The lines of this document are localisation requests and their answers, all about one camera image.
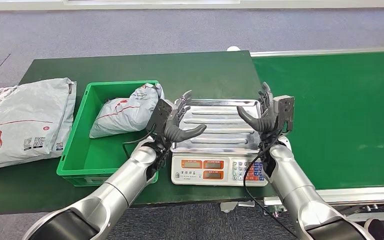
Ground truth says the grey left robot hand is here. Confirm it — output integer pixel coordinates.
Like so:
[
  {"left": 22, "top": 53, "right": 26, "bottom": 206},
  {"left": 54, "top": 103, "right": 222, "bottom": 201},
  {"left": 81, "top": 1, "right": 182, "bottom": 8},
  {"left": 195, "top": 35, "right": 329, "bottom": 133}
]
[{"left": 163, "top": 90, "right": 208, "bottom": 144}]

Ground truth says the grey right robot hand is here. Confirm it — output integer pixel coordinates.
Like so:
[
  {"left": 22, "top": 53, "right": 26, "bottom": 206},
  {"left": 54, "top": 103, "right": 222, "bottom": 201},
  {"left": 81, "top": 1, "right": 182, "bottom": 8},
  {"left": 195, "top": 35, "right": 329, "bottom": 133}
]
[{"left": 236, "top": 81, "right": 277, "bottom": 133}]

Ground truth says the grey parcel bag red print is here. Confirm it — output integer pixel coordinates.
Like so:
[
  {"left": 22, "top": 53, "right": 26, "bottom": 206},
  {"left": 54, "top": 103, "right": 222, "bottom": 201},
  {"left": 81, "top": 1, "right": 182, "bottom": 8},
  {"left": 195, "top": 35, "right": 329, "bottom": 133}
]
[{"left": 89, "top": 82, "right": 165, "bottom": 139}]

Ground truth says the green conveyor belt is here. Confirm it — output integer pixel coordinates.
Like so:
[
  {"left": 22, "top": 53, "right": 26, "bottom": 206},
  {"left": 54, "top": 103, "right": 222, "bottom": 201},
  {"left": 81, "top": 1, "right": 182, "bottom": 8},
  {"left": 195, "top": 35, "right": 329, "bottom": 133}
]
[{"left": 251, "top": 51, "right": 384, "bottom": 191}]

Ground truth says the large flat grey parcel bag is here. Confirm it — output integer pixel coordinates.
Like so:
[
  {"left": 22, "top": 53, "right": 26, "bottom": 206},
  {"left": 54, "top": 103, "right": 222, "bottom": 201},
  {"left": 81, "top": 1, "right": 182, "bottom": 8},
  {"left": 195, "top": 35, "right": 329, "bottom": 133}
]
[{"left": 0, "top": 77, "right": 78, "bottom": 175}]

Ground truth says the steel weighing tray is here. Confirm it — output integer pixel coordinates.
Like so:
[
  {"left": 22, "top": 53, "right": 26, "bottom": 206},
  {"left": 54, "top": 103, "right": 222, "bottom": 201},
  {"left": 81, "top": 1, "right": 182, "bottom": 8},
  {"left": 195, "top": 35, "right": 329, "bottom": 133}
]
[{"left": 171, "top": 98, "right": 269, "bottom": 155}]

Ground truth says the white electronic scale body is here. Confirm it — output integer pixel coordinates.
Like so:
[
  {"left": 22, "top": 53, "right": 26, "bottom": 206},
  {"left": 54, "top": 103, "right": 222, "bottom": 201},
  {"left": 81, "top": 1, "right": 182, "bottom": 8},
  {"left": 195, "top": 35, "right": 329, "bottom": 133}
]
[{"left": 171, "top": 152, "right": 268, "bottom": 187}]

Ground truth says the green plastic crate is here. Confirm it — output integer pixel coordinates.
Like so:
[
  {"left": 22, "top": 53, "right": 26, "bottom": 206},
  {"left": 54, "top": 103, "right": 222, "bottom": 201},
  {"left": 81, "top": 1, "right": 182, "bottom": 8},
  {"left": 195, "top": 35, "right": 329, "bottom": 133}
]
[{"left": 56, "top": 80, "right": 162, "bottom": 187}]

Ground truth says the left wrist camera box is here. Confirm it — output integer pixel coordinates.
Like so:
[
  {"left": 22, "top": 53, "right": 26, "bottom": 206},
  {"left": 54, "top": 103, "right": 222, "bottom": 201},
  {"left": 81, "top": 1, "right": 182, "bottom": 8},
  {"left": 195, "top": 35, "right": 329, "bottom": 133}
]
[{"left": 145, "top": 98, "right": 176, "bottom": 137}]

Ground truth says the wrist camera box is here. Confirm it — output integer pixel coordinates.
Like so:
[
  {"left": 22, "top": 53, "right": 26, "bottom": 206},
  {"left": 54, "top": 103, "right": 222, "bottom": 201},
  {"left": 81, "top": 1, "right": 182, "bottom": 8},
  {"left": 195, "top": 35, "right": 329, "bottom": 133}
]
[
  {"left": 145, "top": 98, "right": 176, "bottom": 137},
  {"left": 273, "top": 95, "right": 296, "bottom": 133}
]

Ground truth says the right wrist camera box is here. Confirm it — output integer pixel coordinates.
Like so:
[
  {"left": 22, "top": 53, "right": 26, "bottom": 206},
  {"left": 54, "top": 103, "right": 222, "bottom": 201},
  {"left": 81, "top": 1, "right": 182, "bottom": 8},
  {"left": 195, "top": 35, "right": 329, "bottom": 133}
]
[{"left": 273, "top": 95, "right": 296, "bottom": 133}]

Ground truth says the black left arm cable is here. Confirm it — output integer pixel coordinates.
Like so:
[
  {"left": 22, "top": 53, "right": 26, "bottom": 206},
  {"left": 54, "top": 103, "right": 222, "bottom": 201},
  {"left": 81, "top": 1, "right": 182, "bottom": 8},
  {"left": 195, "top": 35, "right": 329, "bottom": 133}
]
[{"left": 122, "top": 124, "right": 158, "bottom": 160}]

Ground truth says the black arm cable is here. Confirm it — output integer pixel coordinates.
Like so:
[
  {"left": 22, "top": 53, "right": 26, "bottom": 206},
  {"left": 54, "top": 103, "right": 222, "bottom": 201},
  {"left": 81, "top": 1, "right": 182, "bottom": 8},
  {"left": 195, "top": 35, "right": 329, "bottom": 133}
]
[
  {"left": 243, "top": 132, "right": 299, "bottom": 239},
  {"left": 122, "top": 124, "right": 158, "bottom": 160}
]

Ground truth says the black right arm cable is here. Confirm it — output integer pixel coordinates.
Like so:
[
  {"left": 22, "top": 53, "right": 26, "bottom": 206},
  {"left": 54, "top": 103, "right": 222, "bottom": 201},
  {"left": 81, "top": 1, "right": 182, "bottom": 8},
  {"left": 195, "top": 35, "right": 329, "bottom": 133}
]
[{"left": 243, "top": 132, "right": 299, "bottom": 239}]

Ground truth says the grey table foot bracket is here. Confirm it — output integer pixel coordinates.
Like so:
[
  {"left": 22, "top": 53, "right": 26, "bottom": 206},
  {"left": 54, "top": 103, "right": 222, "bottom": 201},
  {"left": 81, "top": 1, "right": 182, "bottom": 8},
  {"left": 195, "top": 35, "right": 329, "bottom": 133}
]
[{"left": 220, "top": 200, "right": 256, "bottom": 214}]

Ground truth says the aluminium conveyor frame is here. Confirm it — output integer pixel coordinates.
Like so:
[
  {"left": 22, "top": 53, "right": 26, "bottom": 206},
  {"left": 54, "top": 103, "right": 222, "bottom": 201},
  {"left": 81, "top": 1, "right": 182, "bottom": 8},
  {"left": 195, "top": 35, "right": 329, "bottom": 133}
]
[{"left": 249, "top": 45, "right": 384, "bottom": 223}]

